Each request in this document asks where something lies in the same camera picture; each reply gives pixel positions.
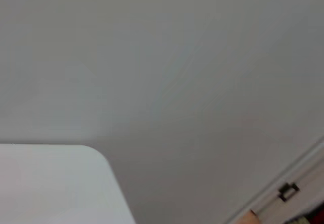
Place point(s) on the tan rounded object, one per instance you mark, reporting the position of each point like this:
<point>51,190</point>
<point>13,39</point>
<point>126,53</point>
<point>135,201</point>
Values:
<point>250,218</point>

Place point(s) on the white cabinet panel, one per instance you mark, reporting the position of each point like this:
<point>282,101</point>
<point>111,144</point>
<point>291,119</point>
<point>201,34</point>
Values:
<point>291,173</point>

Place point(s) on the dark metal latch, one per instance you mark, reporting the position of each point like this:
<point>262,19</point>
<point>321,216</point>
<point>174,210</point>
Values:
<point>284,188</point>

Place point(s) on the red object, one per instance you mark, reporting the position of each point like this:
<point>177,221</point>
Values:
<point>317,220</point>

